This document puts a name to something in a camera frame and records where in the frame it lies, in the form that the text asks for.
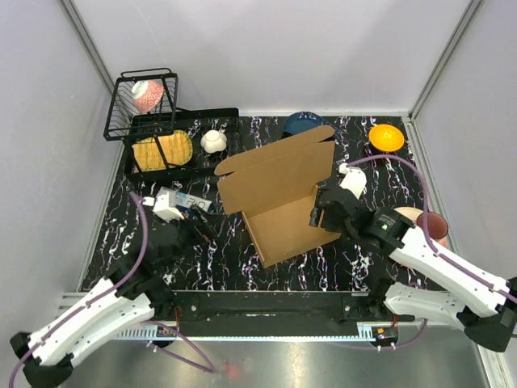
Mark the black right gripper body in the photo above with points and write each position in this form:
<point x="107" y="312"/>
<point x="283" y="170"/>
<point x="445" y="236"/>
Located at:
<point x="335" y="227"/>

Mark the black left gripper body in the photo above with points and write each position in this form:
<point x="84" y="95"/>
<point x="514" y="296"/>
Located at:
<point x="203" y="232"/>

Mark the brown cardboard box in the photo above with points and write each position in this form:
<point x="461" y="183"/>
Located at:
<point x="274" y="188"/>

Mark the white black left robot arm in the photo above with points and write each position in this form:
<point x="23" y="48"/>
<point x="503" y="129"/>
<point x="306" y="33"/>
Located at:
<point x="128" y="294"/>

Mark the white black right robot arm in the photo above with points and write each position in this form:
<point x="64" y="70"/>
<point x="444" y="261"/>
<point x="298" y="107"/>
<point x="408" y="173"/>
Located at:
<point x="475" y="301"/>

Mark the blue white small carton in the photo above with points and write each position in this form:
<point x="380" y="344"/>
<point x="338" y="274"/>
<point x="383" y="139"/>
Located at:
<point x="204" y="204"/>

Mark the silver blue toothpaste tube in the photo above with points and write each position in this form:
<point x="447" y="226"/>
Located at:
<point x="174" y="198"/>

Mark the woven bamboo tray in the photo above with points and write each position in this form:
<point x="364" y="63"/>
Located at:
<point x="162" y="152"/>

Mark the white flower-shaped cup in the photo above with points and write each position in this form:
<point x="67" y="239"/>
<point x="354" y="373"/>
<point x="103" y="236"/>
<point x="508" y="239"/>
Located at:
<point x="213" y="141"/>

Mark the orange round bowl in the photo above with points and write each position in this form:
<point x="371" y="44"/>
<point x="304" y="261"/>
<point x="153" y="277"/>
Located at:
<point x="386" y="138"/>

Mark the dark red cup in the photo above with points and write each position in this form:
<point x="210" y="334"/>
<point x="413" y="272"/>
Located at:
<point x="437" y="226"/>

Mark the dark blue leaf dish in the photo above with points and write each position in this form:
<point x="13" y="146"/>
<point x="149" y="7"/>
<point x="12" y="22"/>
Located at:
<point x="300" y="122"/>

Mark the pink patterned ceramic bowl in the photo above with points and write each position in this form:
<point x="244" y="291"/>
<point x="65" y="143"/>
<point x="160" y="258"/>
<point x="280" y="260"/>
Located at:
<point x="146" y="95"/>

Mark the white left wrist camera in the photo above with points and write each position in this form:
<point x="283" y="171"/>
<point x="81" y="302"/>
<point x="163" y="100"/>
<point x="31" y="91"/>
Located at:
<point x="164" y="207"/>

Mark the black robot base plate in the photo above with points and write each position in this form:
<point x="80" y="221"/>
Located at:
<point x="202" y="306"/>

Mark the black wire dish rack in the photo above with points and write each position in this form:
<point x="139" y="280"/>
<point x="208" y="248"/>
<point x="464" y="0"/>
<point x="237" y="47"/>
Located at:
<point x="124" y="123"/>

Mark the aluminium front rail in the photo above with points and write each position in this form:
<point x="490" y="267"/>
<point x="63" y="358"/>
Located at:
<point x="261" y="327"/>

